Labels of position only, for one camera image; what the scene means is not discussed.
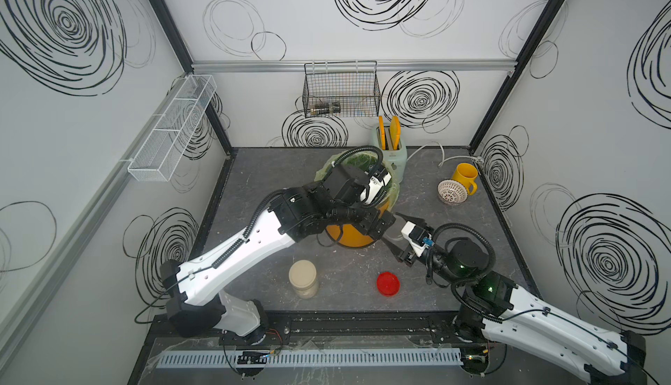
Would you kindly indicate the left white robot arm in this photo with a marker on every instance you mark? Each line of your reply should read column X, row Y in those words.
column 350, row 193

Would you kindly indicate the green plastic bin liner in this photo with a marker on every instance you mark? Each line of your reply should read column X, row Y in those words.
column 362, row 161

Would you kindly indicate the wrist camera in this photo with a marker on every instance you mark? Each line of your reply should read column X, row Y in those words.
column 419, row 237
column 377, row 188

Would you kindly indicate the yellow toast slice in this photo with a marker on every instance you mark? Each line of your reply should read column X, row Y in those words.
column 381, row 133
column 395, row 131

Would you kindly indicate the red jar lid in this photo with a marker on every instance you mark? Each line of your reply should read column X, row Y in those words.
column 387, row 284

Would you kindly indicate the white wire wall shelf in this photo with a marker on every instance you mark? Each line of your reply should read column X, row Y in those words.
column 177, row 122

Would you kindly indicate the dark item in basket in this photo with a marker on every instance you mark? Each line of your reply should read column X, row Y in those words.
column 326, row 108

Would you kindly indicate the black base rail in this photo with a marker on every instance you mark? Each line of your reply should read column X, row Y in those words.
column 356, row 324

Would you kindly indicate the black wire wall basket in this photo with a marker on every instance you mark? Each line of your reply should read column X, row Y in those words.
column 354, row 84

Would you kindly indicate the white slotted cable duct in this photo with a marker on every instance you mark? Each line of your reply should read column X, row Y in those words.
column 311, row 358

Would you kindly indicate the mint green toaster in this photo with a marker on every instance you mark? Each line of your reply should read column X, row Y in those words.
column 395, row 157

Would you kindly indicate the yellow trash bin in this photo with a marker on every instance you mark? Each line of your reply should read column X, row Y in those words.
column 348, row 236

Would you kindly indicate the yellow mug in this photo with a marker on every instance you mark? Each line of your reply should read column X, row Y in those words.
column 466, row 175

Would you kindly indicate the cream lid oatmeal jar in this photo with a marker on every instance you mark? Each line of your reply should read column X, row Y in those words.
column 303, row 278

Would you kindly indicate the white round sink strainer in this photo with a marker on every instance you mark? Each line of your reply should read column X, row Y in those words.
column 452, row 192

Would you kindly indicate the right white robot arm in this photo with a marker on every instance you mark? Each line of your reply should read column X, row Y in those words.
column 495, row 308

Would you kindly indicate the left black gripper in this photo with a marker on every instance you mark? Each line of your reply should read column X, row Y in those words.
column 383, row 223

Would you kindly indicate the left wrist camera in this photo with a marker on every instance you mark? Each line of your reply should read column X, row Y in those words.
column 377, row 188

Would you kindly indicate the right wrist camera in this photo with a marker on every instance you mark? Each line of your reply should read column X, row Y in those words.
column 419, row 237

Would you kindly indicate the left yellow toast slice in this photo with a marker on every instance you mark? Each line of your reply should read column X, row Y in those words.
column 381, row 133

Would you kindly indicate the right yellow toast slice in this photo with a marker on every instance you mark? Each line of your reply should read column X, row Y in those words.
column 395, row 131

